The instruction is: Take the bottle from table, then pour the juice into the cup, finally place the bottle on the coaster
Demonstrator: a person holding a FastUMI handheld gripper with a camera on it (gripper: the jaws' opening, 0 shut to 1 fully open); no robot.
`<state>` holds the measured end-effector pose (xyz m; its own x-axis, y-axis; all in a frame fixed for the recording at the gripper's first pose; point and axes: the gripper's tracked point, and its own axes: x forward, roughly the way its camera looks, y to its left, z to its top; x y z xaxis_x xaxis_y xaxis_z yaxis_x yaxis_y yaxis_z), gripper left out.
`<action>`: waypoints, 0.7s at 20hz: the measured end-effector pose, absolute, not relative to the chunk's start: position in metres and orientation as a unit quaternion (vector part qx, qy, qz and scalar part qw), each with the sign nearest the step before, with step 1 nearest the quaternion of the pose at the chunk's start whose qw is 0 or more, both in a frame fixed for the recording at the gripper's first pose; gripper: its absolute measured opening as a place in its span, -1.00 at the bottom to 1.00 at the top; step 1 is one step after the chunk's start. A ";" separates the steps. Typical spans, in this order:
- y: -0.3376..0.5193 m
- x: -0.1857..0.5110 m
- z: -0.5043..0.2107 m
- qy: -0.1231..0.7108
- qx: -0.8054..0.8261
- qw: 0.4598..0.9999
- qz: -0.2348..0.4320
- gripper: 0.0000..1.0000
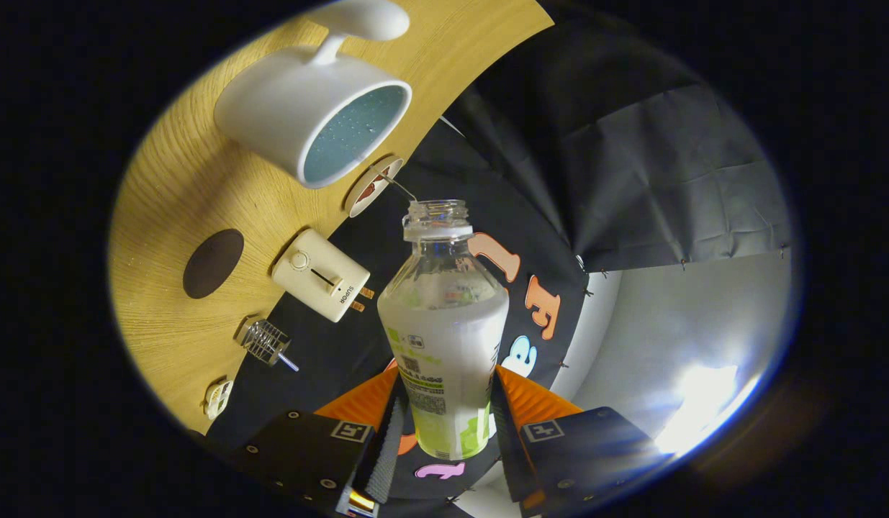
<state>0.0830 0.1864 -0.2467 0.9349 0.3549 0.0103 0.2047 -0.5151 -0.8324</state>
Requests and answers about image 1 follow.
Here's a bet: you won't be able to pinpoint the wooden table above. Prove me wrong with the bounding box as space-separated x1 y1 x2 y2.
107 0 556 436

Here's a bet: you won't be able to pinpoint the cream toaster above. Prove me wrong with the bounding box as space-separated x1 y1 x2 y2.
271 228 371 323

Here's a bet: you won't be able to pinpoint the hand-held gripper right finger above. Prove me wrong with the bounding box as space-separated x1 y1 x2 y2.
491 365 668 516

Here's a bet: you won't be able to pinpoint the dark brown round coaster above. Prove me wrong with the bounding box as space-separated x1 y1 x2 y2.
183 229 245 299

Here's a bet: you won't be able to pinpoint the wire mesh utensil holder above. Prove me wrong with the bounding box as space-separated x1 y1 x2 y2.
235 315 292 366

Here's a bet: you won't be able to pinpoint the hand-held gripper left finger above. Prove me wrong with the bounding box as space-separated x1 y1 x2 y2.
235 367 410 516

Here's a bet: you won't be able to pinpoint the large ceiling light panel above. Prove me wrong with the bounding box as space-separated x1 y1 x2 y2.
654 365 741 455

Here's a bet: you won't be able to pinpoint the white cup with handle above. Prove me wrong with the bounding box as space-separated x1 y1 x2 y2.
214 0 413 189

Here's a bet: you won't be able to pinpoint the small white dish red contents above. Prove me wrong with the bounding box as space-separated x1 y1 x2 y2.
343 155 405 218

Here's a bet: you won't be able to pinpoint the clear juice bottle white label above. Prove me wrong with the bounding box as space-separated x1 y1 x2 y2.
377 199 510 461

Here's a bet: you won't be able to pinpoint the small white patterned object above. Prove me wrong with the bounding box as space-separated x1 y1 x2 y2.
203 379 234 420

